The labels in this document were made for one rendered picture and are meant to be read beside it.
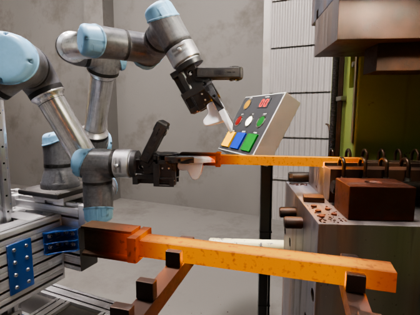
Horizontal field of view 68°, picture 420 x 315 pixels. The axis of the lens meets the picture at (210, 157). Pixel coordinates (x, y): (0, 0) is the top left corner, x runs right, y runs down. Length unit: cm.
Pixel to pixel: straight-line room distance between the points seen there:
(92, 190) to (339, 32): 68
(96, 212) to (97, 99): 56
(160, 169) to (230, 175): 285
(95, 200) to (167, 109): 313
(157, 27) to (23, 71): 32
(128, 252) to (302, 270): 22
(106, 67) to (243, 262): 96
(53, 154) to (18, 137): 448
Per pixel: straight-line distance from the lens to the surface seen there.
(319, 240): 63
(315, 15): 98
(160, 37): 80
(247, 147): 121
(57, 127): 98
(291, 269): 40
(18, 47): 85
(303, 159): 80
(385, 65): 83
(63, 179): 139
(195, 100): 76
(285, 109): 123
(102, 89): 128
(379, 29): 79
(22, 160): 584
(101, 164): 83
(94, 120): 135
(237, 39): 363
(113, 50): 83
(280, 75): 338
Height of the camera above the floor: 111
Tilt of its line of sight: 7 degrees down
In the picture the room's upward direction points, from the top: straight up
